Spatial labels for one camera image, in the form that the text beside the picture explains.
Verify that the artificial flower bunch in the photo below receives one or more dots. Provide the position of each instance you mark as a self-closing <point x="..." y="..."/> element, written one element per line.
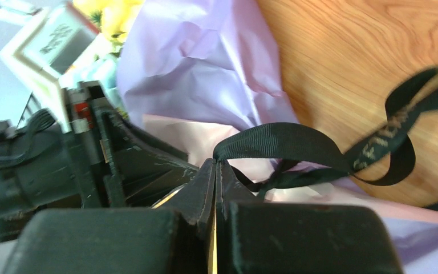
<point x="114" y="20"/>

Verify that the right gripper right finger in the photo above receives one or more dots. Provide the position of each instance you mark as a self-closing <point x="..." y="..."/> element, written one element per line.
<point x="258" y="237"/>

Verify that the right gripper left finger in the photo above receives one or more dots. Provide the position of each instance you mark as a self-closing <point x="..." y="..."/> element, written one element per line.
<point x="166" y="239"/>

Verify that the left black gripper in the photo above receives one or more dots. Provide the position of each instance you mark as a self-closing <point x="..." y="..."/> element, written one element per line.
<point x="93" y="159"/>

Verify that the purple pink wrapping paper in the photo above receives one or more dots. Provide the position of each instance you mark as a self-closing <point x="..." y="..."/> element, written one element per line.
<point x="216" y="63"/>

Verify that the black printed ribbon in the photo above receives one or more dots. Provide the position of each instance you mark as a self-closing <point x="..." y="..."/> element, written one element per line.
<point x="308" y="157"/>

